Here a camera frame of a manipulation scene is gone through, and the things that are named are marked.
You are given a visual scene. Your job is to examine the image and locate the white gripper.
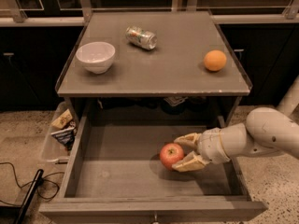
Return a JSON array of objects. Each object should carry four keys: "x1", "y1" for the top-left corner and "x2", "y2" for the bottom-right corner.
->
[{"x1": 172, "y1": 128, "x2": 230, "y2": 173}]

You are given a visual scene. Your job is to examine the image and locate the red apple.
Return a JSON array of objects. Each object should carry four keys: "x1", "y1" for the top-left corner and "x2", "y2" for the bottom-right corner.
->
[{"x1": 159, "y1": 143, "x2": 184, "y2": 170}]

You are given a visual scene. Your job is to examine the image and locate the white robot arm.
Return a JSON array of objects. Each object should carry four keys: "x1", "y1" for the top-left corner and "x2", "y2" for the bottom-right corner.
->
[{"x1": 172, "y1": 77, "x2": 299, "y2": 172}]

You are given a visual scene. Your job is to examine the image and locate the open grey top drawer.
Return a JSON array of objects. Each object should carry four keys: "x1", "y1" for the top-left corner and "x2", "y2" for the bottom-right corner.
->
[{"x1": 40, "y1": 118, "x2": 267, "y2": 224}]

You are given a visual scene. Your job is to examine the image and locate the orange fruit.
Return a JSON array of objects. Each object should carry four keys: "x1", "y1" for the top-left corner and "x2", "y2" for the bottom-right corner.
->
[{"x1": 204, "y1": 50, "x2": 227, "y2": 72}]

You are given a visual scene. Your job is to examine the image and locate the crushed soda can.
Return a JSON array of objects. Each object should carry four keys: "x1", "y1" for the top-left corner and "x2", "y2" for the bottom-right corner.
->
[{"x1": 125, "y1": 26, "x2": 157, "y2": 50}]

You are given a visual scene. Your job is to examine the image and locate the dark blue snack bag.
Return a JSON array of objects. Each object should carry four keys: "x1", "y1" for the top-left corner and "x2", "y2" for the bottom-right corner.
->
[{"x1": 50, "y1": 127, "x2": 75, "y2": 150}]

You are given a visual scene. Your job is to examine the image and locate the white ceramic bowl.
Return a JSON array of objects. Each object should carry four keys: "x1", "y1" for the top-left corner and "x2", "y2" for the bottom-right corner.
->
[{"x1": 76, "y1": 42, "x2": 116, "y2": 74}]

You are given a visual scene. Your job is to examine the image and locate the tan snack packet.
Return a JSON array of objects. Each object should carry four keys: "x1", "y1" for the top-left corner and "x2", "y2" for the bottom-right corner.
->
[{"x1": 51, "y1": 109, "x2": 73, "y2": 129}]

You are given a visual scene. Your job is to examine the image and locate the clear plastic bin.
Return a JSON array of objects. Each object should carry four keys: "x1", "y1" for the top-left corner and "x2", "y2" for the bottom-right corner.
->
[{"x1": 41, "y1": 102, "x2": 77, "y2": 164}]

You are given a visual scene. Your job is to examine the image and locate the black rod on floor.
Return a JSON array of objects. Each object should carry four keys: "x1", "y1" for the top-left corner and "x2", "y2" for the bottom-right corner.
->
[{"x1": 13, "y1": 169, "x2": 44, "y2": 224}]

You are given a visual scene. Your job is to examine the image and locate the black cable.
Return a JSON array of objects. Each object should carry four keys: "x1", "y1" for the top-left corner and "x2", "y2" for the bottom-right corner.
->
[{"x1": 0, "y1": 161, "x2": 65, "y2": 207}]

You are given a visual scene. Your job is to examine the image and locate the metal railing frame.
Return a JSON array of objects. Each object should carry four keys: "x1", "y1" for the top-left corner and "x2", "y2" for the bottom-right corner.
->
[{"x1": 0, "y1": 0, "x2": 299, "y2": 27}]

